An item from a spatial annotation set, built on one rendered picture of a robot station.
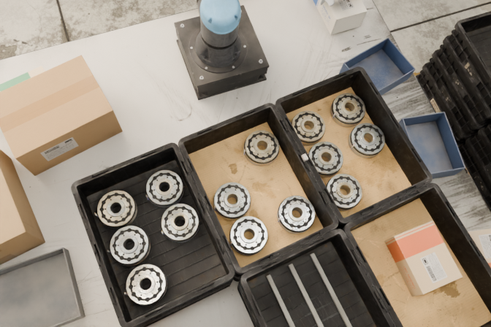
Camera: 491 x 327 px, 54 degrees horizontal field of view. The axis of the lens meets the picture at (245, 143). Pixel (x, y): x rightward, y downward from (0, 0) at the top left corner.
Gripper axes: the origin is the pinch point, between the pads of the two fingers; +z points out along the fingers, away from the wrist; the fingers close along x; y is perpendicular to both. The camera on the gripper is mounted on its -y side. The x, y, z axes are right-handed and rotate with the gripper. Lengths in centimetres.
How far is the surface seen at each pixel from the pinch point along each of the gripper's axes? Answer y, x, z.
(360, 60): 22.9, 0.2, 6.6
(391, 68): 28.9, 10.2, 7.6
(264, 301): 88, -62, -5
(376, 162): 62, -17, -5
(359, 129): 51, -18, -8
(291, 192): 62, -44, -5
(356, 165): 61, -23, -5
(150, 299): 77, -90, -8
